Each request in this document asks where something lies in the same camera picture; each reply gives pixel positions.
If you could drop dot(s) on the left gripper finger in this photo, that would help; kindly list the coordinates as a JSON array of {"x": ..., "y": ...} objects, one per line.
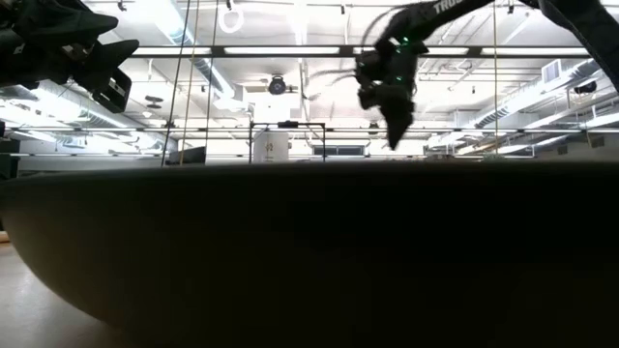
[
  {"x": 72, "y": 21},
  {"x": 109, "y": 60}
]

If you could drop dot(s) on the silver ceiling air duct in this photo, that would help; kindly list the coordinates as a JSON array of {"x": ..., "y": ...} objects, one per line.
[{"x": 213, "y": 72}]

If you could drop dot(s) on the long black overhead beam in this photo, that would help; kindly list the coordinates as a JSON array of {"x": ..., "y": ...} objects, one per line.
[{"x": 217, "y": 50}]

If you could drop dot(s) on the black metal frame stand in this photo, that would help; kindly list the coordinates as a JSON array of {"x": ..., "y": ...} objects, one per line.
[{"x": 287, "y": 124}]

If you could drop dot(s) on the round black ceiling device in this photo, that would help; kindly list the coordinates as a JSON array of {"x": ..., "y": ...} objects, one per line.
[{"x": 277, "y": 85}]

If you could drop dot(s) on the white ceiling vent unit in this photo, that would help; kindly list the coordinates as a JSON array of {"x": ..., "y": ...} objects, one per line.
[{"x": 551, "y": 71}]

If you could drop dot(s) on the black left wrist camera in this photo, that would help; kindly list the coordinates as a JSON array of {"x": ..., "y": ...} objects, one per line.
[{"x": 115, "y": 92}]

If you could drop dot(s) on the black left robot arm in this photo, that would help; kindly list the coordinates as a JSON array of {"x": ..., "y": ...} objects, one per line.
[{"x": 9, "y": 58}]

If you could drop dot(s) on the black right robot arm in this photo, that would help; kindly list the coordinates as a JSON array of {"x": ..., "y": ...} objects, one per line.
[{"x": 590, "y": 29}]

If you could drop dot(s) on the dark round plate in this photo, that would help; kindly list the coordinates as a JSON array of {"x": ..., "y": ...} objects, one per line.
[{"x": 309, "y": 251}]

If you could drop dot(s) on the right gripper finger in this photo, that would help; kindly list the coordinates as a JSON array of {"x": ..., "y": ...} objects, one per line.
[
  {"x": 392, "y": 125},
  {"x": 407, "y": 116}
]

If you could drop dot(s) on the white cylindrical container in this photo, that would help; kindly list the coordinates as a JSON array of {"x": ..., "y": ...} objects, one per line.
[{"x": 271, "y": 147}]

